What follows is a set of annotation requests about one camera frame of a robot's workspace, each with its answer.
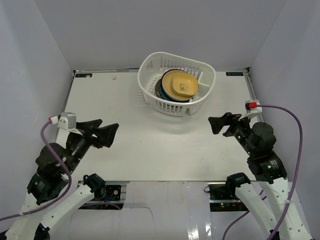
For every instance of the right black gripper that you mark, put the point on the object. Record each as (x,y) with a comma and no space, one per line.
(227,119)

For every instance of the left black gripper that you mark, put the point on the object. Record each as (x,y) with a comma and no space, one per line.
(90,135)

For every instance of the yellow square panda plate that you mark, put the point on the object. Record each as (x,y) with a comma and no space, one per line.
(184,85)

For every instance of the teal scalloped round plate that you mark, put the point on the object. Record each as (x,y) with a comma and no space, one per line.
(159,92)

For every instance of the orange round plate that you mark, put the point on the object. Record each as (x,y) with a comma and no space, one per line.
(167,85)

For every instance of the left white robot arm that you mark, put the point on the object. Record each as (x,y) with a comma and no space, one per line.
(46,205)

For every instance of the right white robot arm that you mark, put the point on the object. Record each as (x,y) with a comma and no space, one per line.
(280,219)

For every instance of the white plastic dish basket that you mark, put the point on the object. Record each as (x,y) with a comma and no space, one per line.
(153,68)

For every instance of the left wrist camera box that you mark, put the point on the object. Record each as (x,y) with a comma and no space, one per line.
(66,121)

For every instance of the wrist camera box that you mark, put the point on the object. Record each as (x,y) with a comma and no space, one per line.
(253,109)
(66,121)

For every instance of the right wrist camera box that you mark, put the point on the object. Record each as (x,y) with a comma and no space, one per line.
(253,109)

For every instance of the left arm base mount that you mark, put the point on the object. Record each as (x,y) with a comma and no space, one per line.
(111,198)

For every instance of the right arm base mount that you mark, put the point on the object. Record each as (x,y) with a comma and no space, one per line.
(221,200)

